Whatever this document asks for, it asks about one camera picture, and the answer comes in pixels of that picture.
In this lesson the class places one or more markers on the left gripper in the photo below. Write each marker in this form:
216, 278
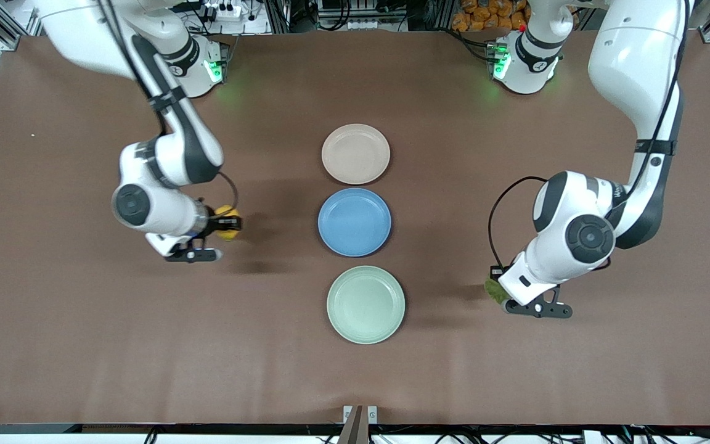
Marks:
497, 272

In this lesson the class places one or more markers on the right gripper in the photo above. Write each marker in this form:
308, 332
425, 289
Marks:
212, 220

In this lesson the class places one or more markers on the yellow lemon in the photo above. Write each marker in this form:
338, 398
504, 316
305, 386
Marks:
228, 235

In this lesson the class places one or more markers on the green lettuce leaf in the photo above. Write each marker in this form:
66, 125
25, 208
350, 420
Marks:
494, 291

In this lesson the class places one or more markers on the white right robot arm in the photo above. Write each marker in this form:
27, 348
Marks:
170, 154

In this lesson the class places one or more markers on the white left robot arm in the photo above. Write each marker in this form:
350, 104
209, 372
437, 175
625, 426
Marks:
632, 49

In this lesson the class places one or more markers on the blue plate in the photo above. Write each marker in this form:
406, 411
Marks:
354, 222

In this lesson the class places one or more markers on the light green plate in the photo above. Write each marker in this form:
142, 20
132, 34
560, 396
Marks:
365, 305

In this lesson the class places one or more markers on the beige plate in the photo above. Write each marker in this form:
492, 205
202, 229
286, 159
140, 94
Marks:
355, 154

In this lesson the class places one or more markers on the white power strip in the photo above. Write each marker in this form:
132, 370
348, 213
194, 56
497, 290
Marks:
227, 10

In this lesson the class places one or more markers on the orange snack bag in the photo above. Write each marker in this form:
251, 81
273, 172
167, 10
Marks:
487, 13

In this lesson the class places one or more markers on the metal bracket at table edge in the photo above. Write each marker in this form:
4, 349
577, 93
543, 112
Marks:
358, 422

